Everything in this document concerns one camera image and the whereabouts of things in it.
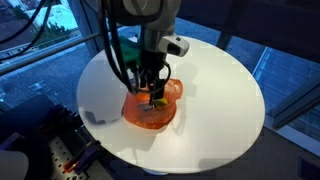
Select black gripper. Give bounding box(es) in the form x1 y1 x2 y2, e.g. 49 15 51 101
134 49 169 108

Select orange plastic bowl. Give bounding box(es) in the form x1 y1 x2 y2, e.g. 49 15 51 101
122 78 184 130

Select purple clamp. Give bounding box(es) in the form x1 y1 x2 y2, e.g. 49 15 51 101
73 141 102 175

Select perforated metal plate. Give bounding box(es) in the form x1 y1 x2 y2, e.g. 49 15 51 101
48 134 88 180

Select grey metal railing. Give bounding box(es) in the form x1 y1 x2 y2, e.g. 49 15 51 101
0 31 101 76

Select black equipment block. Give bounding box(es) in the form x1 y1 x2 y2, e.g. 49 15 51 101
0 94 84 180

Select white rounded object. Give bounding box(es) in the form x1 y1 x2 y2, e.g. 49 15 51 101
0 149 30 180

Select thin black camera cable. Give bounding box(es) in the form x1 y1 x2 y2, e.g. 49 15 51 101
146 60 172 96

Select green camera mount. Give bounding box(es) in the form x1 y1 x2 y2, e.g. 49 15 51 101
118 35 143 67

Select white and grey wrist camera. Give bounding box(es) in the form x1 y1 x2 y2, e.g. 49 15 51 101
158 34 190 58

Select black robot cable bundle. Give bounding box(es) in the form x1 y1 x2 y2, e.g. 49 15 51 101
99 0 138 95

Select dark window post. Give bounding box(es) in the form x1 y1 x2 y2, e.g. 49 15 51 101
68 0 112 58

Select orange clamp handle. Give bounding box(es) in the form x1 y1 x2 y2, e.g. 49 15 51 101
62 159 81 173

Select black hanging cable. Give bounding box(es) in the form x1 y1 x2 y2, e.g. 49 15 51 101
0 0 48 45
0 0 55 62

